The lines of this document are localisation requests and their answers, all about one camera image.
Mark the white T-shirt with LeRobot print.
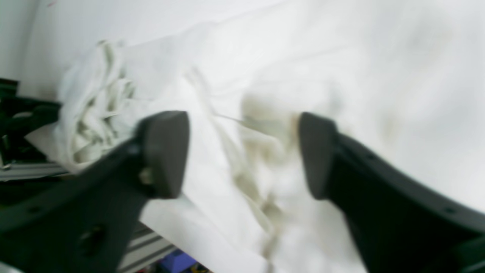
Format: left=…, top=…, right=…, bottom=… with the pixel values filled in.
left=19, top=0, right=484, bottom=273

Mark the image right gripper black right finger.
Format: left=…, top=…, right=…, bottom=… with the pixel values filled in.
left=299, top=112, right=485, bottom=273

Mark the blue box on floor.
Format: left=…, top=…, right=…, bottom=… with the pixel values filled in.
left=158, top=250, right=197, bottom=273

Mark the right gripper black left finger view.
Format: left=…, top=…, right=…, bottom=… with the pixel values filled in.
left=1, top=111, right=189, bottom=273

